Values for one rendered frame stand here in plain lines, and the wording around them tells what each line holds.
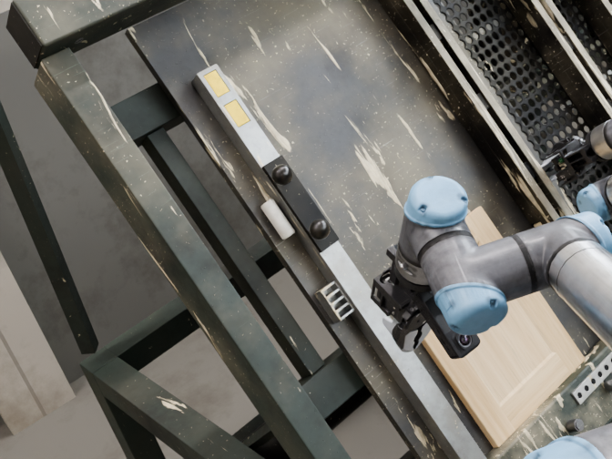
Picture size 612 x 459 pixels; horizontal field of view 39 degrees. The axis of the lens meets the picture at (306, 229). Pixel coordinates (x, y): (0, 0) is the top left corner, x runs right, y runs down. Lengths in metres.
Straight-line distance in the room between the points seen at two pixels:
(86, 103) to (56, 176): 2.15
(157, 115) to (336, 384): 0.63
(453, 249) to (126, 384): 1.60
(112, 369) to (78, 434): 1.22
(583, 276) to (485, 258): 0.12
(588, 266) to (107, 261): 3.14
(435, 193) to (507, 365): 0.85
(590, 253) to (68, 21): 1.00
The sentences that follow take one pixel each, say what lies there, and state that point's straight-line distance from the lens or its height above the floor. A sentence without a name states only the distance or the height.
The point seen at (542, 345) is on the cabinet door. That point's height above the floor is 0.96.
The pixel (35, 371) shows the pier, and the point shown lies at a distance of 3.87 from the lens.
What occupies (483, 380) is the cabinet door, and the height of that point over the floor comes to 0.99.
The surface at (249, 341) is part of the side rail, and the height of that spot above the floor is 1.31.
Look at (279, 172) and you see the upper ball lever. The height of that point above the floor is 1.55.
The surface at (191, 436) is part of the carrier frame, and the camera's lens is 2.23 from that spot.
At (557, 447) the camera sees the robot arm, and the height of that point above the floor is 1.67.
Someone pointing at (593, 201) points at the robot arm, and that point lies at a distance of 1.71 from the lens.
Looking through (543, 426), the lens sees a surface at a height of 0.89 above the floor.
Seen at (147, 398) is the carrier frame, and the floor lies 0.79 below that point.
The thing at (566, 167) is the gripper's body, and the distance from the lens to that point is 1.93.
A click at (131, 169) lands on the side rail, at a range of 1.57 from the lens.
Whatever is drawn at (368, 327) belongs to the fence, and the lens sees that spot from 1.68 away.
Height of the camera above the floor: 2.19
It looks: 29 degrees down
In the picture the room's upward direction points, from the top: 17 degrees counter-clockwise
